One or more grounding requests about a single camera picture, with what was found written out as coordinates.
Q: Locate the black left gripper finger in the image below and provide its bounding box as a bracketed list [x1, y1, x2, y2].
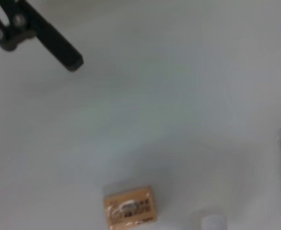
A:
[0, 0, 84, 72]

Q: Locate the green pen with white cap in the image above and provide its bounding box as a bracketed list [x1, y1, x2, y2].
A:
[201, 214, 228, 230]

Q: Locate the tan rectangular eraser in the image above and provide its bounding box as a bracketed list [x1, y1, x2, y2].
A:
[103, 184, 159, 230]

